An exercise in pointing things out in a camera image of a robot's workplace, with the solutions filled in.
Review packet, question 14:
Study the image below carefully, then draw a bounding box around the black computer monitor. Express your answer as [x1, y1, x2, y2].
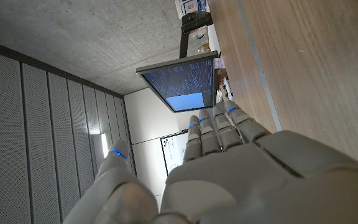
[135, 51, 219, 113]

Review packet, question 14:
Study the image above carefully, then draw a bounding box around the white game controller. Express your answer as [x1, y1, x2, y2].
[222, 76, 234, 101]

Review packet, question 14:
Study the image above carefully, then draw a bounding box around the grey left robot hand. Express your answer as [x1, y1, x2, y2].
[62, 100, 358, 224]

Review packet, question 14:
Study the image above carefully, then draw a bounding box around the white whiteboard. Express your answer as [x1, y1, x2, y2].
[160, 132, 190, 175]

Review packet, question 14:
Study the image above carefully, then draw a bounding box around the white wipes canister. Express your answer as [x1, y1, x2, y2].
[175, 0, 210, 19]

